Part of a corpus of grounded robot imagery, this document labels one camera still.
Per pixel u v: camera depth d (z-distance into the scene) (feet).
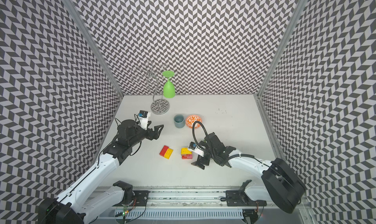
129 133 1.93
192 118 3.32
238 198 2.14
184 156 2.77
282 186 1.35
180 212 2.27
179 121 3.26
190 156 2.77
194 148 2.32
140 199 2.38
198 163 2.49
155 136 2.31
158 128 2.32
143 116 2.18
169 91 3.00
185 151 2.62
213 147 2.15
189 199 2.43
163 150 2.91
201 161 2.36
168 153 2.84
